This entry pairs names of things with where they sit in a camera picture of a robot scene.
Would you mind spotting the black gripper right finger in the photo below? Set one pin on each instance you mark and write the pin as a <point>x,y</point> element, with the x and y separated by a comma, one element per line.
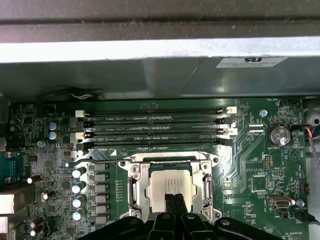
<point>195,227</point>

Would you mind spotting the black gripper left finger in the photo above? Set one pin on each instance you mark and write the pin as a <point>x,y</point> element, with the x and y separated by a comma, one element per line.
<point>162,227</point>

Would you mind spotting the silver CPU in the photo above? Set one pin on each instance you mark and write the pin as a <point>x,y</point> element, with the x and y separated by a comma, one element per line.
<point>160,182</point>

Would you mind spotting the metal socket cover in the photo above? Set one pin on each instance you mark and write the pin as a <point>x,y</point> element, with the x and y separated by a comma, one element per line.
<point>142,180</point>

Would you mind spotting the CPU socket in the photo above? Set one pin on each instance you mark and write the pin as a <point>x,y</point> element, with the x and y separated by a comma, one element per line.
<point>172,153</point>

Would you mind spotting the tall silver capacitor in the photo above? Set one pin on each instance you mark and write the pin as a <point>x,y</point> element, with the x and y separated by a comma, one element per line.
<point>76,188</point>
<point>77,173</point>
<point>76,202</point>
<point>77,215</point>

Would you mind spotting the internal USB port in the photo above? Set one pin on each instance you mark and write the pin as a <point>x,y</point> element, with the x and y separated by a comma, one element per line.
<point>278,202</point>

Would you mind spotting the green motherboard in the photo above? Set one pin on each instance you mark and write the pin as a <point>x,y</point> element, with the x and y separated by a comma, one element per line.
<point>250,155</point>

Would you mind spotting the silver coin battery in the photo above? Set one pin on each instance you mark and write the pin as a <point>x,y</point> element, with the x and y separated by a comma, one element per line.
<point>279,135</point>

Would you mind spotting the short blue-top capacitor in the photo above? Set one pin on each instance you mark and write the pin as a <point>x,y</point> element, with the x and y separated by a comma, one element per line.
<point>53,125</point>
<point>53,135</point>

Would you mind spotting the silver metal port block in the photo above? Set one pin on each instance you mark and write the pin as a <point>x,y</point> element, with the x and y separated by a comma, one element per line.
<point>15,200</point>

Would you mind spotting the blue port connector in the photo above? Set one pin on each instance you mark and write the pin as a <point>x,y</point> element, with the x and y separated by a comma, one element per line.
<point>13,163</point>

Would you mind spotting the black PC case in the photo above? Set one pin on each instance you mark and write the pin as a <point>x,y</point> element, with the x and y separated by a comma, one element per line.
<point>160,27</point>

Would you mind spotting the printed case wall sticker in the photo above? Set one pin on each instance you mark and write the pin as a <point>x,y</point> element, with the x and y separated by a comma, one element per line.
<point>251,62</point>

